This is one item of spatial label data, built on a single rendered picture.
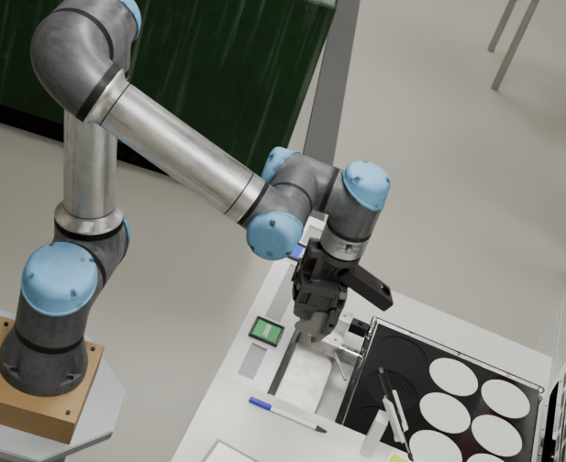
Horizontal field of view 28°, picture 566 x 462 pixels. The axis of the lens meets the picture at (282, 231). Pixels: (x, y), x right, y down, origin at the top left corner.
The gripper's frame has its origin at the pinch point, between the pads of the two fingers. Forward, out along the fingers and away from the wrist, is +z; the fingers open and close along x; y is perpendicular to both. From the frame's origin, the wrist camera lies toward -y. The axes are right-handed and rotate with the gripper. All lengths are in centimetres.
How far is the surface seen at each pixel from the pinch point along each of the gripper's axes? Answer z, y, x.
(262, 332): 8.5, 7.4, -8.0
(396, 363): 15.7, -21.4, -13.0
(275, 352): 8.8, 5.1, -3.8
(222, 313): 107, -10, -120
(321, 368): 17.2, -6.4, -10.2
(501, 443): 15.7, -39.5, 3.8
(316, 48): 41, -26, -177
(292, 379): 17.0, -0.3, -6.0
